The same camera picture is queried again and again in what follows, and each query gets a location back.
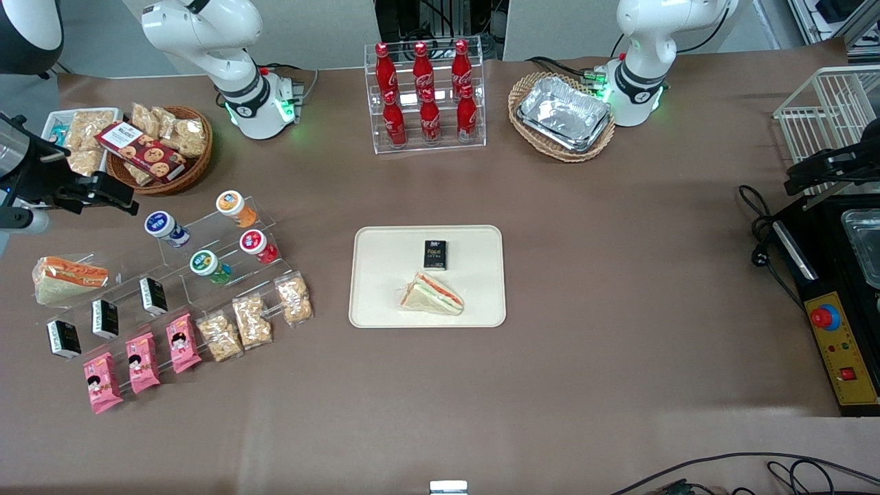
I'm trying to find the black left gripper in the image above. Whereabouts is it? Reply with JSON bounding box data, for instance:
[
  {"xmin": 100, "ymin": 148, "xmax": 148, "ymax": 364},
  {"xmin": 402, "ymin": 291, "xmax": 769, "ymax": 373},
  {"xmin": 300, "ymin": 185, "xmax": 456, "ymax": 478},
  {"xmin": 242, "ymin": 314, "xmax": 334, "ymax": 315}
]
[{"xmin": 786, "ymin": 136, "xmax": 880, "ymax": 197}]

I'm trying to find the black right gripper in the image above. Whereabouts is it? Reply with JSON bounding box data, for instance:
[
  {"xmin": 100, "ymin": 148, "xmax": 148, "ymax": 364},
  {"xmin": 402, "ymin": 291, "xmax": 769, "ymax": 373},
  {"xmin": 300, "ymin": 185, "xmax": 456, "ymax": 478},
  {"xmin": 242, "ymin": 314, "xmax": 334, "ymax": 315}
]
[{"xmin": 14, "ymin": 136, "xmax": 139, "ymax": 216}]

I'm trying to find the green gum bottle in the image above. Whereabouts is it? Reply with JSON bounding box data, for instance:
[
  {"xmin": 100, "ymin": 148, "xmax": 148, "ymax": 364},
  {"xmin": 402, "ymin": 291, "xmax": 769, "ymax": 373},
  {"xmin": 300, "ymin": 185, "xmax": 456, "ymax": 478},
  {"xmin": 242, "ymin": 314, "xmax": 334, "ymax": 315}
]
[{"xmin": 190, "ymin": 250, "xmax": 232, "ymax": 285}]

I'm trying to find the blue gum bottle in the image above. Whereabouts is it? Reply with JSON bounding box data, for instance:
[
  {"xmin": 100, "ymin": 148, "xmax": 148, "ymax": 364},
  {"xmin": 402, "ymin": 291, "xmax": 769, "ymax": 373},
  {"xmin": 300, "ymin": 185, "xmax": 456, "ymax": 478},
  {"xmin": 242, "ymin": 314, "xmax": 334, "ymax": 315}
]
[{"xmin": 144, "ymin": 211, "xmax": 191, "ymax": 248}]

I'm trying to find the silver metal tray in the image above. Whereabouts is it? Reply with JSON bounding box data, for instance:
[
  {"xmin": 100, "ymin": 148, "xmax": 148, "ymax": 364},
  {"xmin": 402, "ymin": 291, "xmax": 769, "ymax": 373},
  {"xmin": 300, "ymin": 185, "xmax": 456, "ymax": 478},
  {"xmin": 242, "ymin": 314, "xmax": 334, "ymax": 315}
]
[{"xmin": 840, "ymin": 210, "xmax": 880, "ymax": 289}]

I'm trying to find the orange gum bottle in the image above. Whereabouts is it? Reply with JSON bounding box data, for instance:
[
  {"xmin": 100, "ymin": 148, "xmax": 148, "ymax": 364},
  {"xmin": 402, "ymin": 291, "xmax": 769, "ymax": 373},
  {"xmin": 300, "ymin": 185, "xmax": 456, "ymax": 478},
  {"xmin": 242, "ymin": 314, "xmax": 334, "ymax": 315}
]
[{"xmin": 216, "ymin": 190, "xmax": 258, "ymax": 228}]

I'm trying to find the red gum bottle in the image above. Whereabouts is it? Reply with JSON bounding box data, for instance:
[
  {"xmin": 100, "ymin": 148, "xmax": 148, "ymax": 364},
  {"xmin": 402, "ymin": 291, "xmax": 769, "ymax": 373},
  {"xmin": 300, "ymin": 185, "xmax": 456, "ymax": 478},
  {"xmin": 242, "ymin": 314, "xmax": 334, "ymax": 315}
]
[{"xmin": 239, "ymin": 230, "xmax": 280, "ymax": 265}]

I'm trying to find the aluminium foil tray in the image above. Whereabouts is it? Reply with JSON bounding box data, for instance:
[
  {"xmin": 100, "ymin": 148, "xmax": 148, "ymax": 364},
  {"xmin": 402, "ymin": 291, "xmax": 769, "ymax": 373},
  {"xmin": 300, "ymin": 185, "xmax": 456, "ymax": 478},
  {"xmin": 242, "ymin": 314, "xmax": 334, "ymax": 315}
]
[{"xmin": 516, "ymin": 76, "xmax": 613, "ymax": 153}]

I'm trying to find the cream plastic tray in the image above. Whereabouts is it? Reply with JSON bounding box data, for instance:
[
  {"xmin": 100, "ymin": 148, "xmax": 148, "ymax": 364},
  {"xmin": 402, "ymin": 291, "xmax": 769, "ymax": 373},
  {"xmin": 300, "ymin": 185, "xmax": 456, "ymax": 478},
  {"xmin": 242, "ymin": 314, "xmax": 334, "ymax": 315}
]
[{"xmin": 349, "ymin": 225, "xmax": 507, "ymax": 329}]

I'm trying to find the red cookie box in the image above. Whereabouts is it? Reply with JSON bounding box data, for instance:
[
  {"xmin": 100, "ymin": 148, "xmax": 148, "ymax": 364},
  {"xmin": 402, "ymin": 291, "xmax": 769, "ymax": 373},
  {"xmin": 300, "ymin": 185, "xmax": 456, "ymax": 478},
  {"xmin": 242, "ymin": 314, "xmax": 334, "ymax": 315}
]
[{"xmin": 94, "ymin": 122, "xmax": 188, "ymax": 183}]

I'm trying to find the brown wicker basket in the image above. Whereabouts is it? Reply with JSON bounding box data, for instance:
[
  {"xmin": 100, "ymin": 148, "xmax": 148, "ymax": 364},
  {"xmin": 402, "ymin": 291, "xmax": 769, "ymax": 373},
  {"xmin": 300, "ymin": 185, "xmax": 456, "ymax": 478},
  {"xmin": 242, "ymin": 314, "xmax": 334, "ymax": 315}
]
[{"xmin": 105, "ymin": 105, "xmax": 214, "ymax": 197}]

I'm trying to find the clear acrylic tiered stand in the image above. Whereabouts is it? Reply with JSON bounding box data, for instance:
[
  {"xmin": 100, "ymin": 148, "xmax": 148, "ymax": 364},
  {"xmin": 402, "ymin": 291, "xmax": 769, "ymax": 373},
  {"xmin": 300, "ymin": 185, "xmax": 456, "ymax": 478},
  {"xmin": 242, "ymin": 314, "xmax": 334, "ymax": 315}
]
[{"xmin": 41, "ymin": 195, "xmax": 310, "ymax": 362}]

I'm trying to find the wrapped triangle sandwich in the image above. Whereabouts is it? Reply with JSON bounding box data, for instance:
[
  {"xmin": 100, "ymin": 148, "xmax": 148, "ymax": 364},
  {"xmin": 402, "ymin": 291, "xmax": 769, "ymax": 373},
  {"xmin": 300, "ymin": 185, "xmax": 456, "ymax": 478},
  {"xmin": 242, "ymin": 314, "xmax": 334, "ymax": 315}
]
[
  {"xmin": 33, "ymin": 256, "xmax": 109, "ymax": 305},
  {"xmin": 399, "ymin": 271, "xmax": 465, "ymax": 317}
]

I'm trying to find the black white small box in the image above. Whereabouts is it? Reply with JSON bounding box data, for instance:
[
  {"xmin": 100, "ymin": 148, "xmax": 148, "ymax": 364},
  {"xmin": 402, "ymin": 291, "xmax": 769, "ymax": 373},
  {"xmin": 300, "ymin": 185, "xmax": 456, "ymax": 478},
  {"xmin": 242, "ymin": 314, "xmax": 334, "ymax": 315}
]
[
  {"xmin": 140, "ymin": 276, "xmax": 169, "ymax": 316},
  {"xmin": 47, "ymin": 320, "xmax": 82, "ymax": 360},
  {"xmin": 91, "ymin": 299, "xmax": 120, "ymax": 340}
]

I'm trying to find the black sealing machine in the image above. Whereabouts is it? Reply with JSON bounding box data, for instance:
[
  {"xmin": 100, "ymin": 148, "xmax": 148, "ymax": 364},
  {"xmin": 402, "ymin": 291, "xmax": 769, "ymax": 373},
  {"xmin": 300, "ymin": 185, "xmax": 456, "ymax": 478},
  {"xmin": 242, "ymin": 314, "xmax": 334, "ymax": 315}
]
[{"xmin": 770, "ymin": 196, "xmax": 880, "ymax": 417}]

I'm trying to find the white rectangular bin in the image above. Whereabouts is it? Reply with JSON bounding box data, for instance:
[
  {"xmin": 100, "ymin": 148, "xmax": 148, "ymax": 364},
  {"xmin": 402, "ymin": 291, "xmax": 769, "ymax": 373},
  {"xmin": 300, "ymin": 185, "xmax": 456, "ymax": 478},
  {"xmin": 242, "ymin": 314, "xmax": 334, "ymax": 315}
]
[{"xmin": 41, "ymin": 109, "xmax": 123, "ymax": 176}]

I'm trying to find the pink snack packet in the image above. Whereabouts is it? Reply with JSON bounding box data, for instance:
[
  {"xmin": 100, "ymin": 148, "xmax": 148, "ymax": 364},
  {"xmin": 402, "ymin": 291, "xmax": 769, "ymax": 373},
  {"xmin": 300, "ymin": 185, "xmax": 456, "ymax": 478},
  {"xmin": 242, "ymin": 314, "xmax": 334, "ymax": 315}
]
[
  {"xmin": 125, "ymin": 332, "xmax": 161, "ymax": 395},
  {"xmin": 167, "ymin": 313, "xmax": 203, "ymax": 374},
  {"xmin": 83, "ymin": 352, "xmax": 124, "ymax": 415}
]

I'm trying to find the yellow control panel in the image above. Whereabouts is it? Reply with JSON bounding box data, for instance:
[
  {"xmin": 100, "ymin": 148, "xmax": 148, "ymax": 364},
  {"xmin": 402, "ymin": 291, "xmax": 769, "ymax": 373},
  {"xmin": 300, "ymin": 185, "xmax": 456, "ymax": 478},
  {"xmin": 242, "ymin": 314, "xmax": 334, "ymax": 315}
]
[{"xmin": 803, "ymin": 292, "xmax": 879, "ymax": 406}]

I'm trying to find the brown table cover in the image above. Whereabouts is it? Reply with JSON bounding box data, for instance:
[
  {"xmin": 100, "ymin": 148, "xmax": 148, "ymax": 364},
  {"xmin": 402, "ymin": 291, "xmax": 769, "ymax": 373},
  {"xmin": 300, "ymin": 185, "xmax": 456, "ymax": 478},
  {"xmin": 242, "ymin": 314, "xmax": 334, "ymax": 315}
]
[{"xmin": 0, "ymin": 38, "xmax": 880, "ymax": 495}]

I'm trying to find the red cola bottle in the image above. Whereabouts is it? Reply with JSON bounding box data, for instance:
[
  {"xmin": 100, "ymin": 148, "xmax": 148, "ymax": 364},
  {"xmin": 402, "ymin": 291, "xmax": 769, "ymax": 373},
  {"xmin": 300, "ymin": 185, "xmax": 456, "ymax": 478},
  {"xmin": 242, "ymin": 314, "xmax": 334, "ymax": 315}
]
[
  {"xmin": 412, "ymin": 41, "xmax": 435, "ymax": 94},
  {"xmin": 452, "ymin": 39, "xmax": 474, "ymax": 90},
  {"xmin": 375, "ymin": 43, "xmax": 398, "ymax": 95},
  {"xmin": 382, "ymin": 91, "xmax": 408, "ymax": 147},
  {"xmin": 456, "ymin": 84, "xmax": 479, "ymax": 142},
  {"xmin": 419, "ymin": 88, "xmax": 442, "ymax": 144}
]

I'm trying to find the light wicker basket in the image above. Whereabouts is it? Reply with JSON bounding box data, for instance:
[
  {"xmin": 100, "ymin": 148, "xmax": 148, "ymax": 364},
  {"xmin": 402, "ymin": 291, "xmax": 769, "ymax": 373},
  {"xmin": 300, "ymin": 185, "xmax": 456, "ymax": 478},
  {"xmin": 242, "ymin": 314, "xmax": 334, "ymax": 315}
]
[{"xmin": 508, "ymin": 71, "xmax": 617, "ymax": 163}]

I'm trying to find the clear acrylic bottle rack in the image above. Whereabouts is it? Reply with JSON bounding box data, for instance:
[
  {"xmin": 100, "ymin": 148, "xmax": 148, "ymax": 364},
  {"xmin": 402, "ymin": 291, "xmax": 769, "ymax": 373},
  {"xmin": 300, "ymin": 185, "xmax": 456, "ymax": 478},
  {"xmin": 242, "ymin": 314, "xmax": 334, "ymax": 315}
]
[{"xmin": 364, "ymin": 36, "xmax": 487, "ymax": 155}]

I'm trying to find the black power cable with plug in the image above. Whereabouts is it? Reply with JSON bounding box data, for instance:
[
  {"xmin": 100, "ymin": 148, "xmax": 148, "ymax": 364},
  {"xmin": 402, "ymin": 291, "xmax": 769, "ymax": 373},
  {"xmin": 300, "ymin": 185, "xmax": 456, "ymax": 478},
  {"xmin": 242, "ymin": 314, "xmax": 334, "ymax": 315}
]
[{"xmin": 739, "ymin": 184, "xmax": 805, "ymax": 310}]

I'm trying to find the white wire rack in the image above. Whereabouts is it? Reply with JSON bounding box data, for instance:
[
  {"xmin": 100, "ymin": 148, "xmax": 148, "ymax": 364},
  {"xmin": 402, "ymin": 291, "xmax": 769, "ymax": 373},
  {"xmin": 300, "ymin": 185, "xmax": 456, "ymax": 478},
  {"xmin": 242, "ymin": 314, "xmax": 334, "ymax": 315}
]
[{"xmin": 773, "ymin": 65, "xmax": 880, "ymax": 197}]

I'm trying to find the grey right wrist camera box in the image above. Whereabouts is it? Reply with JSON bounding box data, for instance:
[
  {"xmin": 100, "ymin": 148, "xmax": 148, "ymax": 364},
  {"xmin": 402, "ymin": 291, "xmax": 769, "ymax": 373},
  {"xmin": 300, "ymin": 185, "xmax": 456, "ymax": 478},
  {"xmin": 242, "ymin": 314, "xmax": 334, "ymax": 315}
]
[{"xmin": 0, "ymin": 205, "xmax": 50, "ymax": 234}]

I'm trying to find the aluminium frame shelf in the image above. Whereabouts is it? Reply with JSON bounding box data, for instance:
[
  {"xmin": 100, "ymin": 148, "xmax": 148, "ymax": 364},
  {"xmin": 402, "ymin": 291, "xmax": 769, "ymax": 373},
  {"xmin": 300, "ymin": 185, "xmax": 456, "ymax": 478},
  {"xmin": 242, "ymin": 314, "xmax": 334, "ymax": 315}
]
[{"xmin": 787, "ymin": 0, "xmax": 880, "ymax": 66}]

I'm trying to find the grey base cable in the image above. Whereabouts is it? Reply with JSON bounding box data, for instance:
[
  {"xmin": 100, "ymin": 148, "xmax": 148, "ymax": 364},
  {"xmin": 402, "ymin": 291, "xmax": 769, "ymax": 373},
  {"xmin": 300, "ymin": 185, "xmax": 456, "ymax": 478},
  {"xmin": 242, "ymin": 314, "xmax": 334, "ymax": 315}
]
[{"xmin": 261, "ymin": 63, "xmax": 320, "ymax": 105}]

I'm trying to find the black base cable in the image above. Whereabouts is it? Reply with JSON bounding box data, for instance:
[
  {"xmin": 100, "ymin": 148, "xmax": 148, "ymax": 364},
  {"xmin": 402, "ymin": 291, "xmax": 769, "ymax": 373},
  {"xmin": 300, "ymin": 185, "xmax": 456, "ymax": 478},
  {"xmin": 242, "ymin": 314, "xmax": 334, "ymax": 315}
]
[{"xmin": 526, "ymin": 56, "xmax": 600, "ymax": 82}]

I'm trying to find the long black cable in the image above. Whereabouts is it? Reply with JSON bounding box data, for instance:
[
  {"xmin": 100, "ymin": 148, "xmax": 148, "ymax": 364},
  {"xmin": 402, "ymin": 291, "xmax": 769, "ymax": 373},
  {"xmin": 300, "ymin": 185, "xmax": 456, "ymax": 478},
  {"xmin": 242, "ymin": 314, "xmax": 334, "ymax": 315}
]
[{"xmin": 608, "ymin": 452, "xmax": 880, "ymax": 495}]

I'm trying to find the looped black cable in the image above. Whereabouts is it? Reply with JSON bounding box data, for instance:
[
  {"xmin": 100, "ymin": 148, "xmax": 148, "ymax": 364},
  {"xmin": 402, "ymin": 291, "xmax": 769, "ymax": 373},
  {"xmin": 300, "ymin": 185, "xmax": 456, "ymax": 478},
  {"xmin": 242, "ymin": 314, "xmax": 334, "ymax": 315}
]
[{"xmin": 767, "ymin": 459, "xmax": 880, "ymax": 495}]

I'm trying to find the black equipment with cables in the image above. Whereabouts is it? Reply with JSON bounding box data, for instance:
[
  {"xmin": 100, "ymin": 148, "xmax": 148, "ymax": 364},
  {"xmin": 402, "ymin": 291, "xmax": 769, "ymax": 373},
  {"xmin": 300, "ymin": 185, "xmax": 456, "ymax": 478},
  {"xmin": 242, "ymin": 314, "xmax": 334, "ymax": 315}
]
[{"xmin": 375, "ymin": 0, "xmax": 509, "ymax": 60}]

